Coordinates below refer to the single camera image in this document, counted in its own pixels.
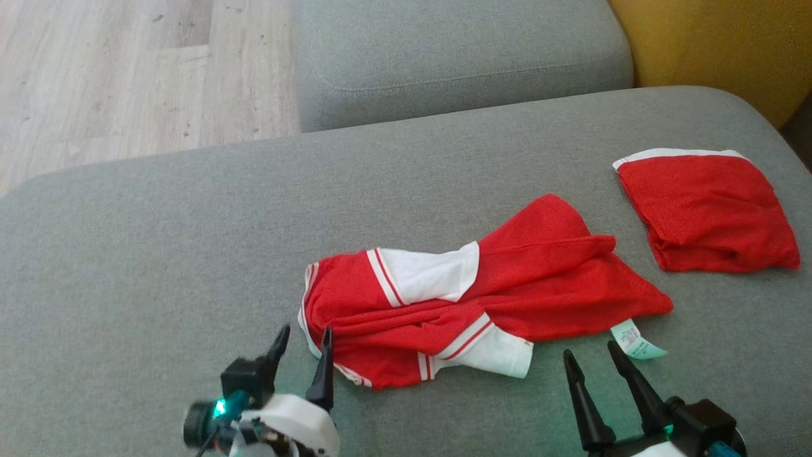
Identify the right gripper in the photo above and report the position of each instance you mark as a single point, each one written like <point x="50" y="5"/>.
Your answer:
<point x="698" y="425"/>

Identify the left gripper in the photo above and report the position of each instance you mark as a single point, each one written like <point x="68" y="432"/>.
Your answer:
<point x="292" y="425"/>

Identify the red shirt with white sleeves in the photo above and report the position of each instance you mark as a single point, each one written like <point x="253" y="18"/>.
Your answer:
<point x="539" y="279"/>

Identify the red shorts with white bands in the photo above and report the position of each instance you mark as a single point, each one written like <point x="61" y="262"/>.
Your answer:
<point x="710" y="209"/>

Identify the teal connector plug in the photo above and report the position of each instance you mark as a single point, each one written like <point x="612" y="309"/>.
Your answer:
<point x="235" y="403"/>
<point x="723" y="450"/>

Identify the large grey sofa seat cushion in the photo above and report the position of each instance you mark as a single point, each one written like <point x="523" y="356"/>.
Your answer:
<point x="158" y="285"/>

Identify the grey sofa cushion with seam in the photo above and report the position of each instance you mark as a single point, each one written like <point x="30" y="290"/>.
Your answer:
<point x="457" y="57"/>

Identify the yellow cushion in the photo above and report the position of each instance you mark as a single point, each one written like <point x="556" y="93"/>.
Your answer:
<point x="717" y="44"/>

